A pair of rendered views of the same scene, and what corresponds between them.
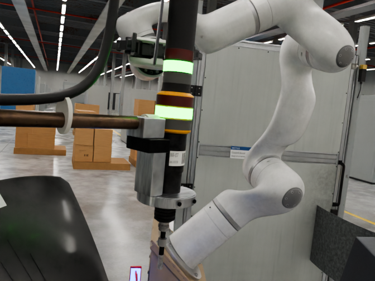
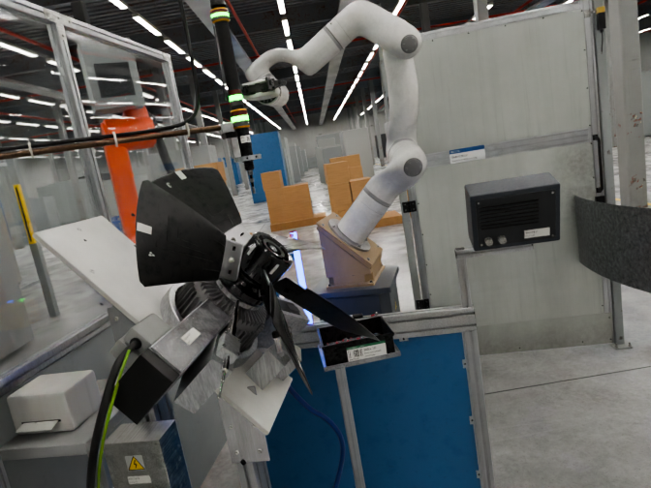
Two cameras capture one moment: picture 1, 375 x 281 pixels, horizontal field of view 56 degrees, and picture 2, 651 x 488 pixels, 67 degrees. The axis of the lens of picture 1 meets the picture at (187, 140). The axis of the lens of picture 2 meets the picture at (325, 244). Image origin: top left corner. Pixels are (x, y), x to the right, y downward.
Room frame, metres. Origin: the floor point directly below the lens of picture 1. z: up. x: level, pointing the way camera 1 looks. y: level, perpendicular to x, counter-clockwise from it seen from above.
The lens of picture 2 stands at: (-0.73, -0.60, 1.43)
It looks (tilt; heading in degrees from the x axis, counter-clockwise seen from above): 10 degrees down; 21
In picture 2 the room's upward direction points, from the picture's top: 10 degrees counter-clockwise
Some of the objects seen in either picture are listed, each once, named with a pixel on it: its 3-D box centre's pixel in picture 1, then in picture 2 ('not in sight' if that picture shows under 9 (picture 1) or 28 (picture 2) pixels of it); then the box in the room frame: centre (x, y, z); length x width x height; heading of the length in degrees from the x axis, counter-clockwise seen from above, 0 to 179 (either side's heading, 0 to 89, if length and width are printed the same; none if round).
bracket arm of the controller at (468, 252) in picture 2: not in sight; (493, 249); (0.89, -0.53, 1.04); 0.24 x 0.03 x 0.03; 101
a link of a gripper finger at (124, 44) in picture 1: (125, 44); not in sight; (0.61, 0.12, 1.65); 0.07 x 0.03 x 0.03; 12
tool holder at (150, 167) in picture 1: (163, 160); (240, 141); (0.41, 0.03, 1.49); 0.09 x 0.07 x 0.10; 136
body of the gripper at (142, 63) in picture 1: (154, 54); (262, 89); (0.70, 0.08, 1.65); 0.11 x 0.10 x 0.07; 12
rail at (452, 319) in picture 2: not in sight; (340, 331); (0.79, -0.01, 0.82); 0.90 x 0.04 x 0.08; 101
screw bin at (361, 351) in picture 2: not in sight; (355, 341); (0.64, -0.11, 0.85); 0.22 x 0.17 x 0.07; 116
